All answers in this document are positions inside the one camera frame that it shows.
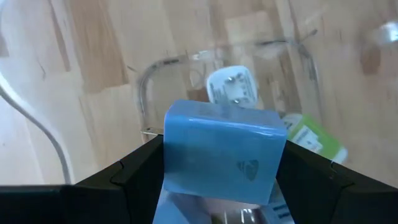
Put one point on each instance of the light blue plug charger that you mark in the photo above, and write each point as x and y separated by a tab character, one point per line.
217	155
280	210

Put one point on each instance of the white lamp shade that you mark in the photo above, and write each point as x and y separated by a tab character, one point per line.
18	109

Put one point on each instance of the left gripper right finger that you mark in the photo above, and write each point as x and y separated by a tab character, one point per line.
311	180

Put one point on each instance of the green cube charger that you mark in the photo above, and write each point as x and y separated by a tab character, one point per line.
314	140

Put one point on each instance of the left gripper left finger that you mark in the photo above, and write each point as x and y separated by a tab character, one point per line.
136	180

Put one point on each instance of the clear plastic bin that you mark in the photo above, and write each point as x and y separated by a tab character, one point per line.
149	93

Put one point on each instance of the white cube charger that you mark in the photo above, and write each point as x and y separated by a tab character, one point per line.
231	85

